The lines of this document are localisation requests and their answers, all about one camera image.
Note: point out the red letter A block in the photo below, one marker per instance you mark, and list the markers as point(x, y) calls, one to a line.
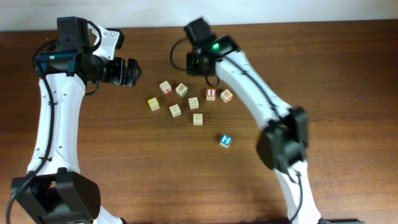
point(165, 87)

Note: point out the yellow letter block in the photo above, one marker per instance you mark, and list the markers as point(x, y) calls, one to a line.
point(153, 104)

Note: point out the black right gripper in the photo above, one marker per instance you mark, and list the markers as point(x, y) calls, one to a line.
point(191, 60)

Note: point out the blue number 2 block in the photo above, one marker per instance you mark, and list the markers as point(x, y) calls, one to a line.
point(226, 141)

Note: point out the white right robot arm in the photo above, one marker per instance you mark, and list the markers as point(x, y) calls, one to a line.
point(283, 141)

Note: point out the green letter B block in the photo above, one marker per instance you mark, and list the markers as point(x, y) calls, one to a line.
point(181, 90)

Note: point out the red letter I block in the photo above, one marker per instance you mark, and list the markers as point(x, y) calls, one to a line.
point(211, 94)

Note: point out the blue letter H block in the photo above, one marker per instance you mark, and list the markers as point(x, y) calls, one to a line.
point(193, 103)

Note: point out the plain wooden picture block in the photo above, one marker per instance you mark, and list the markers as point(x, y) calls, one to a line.
point(175, 110)

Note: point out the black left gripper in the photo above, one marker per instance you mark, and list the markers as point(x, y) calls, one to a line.
point(120, 78)

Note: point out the red letter Q block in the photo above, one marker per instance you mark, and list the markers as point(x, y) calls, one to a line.
point(226, 96)

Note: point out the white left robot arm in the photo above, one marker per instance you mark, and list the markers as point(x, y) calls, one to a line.
point(53, 189)

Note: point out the green letter N block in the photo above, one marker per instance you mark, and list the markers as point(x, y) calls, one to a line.
point(198, 119)

